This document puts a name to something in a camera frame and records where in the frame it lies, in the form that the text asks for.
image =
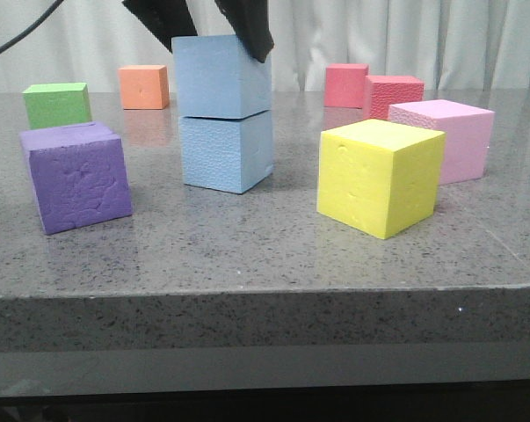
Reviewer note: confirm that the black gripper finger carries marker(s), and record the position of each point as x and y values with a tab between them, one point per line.
250	22
165	19

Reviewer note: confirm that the smooth light blue foam block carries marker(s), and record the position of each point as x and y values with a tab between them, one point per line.
217	78

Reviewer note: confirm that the textured light blue foam block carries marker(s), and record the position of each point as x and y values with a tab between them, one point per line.
226	155

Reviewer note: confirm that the orange foam block far left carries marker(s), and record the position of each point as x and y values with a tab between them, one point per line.
144	87

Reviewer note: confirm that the red foam block rear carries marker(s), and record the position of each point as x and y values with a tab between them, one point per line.
345	85

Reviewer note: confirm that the green foam block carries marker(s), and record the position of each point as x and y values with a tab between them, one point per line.
53	105

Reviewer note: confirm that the textured red foam block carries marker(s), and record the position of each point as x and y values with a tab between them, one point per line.
381	92

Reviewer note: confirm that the purple foam block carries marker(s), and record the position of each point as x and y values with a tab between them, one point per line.
78	174

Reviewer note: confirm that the grey curtain backdrop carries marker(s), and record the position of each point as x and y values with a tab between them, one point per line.
447	44

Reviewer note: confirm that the yellow foam block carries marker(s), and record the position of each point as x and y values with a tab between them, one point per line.
378	176

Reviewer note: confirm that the pink foam block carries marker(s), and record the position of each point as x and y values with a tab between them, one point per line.
468	131

